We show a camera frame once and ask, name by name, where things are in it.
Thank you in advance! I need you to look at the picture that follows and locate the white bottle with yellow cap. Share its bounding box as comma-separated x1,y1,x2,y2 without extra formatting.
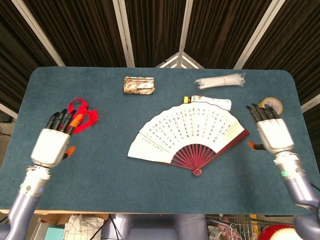
183,94,232,112

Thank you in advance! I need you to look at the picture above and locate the dark brown pleated curtain panel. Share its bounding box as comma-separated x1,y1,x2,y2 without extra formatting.
185,0,274,70
0,0,59,107
124,0,187,68
23,0,127,68
243,0,320,106

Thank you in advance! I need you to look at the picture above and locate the gold red snack packet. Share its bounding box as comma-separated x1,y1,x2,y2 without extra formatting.
123,76,155,96

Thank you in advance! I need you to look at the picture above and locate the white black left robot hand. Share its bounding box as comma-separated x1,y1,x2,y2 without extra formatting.
30,108,83,169

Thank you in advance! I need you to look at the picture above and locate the clear yellowish tape roll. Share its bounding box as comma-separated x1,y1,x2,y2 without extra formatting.
257,96,284,116

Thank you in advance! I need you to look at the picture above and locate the bundle of white wrapped straws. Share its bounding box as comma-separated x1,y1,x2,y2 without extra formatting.
194,72,247,91

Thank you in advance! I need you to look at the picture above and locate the brown cardboard box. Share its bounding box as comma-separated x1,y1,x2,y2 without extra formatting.
37,213,110,226

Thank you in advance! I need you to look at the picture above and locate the red ribbon lanyard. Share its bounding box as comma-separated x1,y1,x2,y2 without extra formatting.
66,97,100,136

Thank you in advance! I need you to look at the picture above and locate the white screen frame post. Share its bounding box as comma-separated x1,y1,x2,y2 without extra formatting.
11,0,66,67
233,0,286,70
112,0,136,68
177,0,195,55

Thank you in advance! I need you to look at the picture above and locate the teal box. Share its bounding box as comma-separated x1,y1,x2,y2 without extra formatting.
44,226,66,240

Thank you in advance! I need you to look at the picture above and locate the short white frame bar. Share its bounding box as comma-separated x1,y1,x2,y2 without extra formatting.
300,93,320,114
0,102,19,120

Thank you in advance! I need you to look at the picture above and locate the white triangular frame foot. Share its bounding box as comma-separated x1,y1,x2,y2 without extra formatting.
154,51,204,69

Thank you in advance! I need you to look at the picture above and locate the red ribbed paper folding fan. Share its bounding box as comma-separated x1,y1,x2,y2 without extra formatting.
127,102,251,177

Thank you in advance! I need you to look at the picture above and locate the white checked cloth bag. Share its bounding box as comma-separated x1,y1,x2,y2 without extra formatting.
64,214,105,240

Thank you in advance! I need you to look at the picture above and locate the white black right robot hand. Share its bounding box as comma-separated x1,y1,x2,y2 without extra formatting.
245,102,295,154

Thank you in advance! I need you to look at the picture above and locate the blue felt table mat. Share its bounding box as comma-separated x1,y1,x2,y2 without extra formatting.
0,66,320,216

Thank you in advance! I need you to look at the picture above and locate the lavender robot torso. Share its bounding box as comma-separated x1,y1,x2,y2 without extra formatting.
101,213,209,240

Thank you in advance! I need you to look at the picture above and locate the metal wire basket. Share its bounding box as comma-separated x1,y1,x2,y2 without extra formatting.
206,214,263,240

